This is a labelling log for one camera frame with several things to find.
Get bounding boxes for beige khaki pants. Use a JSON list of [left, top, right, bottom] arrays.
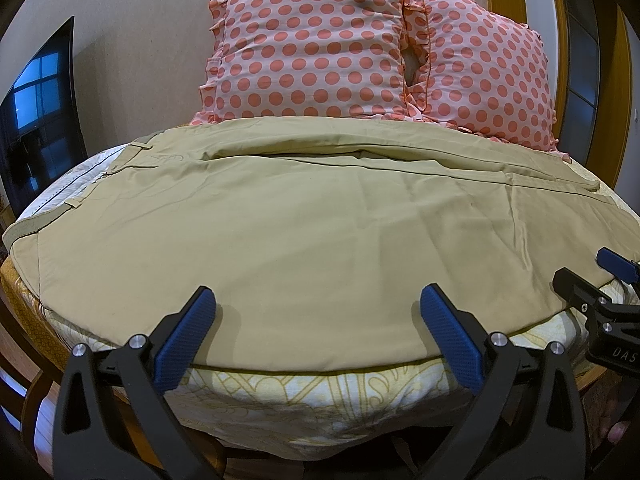
[[3, 117, 639, 373]]

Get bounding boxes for person's right hand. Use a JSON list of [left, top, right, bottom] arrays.
[[600, 420, 629, 444]]

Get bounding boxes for cream patterned bed sheet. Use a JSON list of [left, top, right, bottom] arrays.
[[0, 142, 640, 461]]

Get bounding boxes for right pink polka-dot pillow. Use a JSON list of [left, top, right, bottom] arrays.
[[402, 0, 558, 153]]

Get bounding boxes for pink polka-dot pillow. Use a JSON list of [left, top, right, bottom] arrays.
[[402, 0, 558, 153], [192, 0, 421, 125]]

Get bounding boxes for left pink polka-dot pillow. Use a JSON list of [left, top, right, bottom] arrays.
[[192, 0, 421, 125]]

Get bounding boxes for wooden bed frame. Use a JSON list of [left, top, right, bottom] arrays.
[[0, 253, 166, 476]]

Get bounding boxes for wooden door frame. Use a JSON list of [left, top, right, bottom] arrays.
[[488, 0, 632, 186]]

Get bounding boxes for black wall television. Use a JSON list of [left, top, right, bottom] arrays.
[[1, 18, 87, 214]]

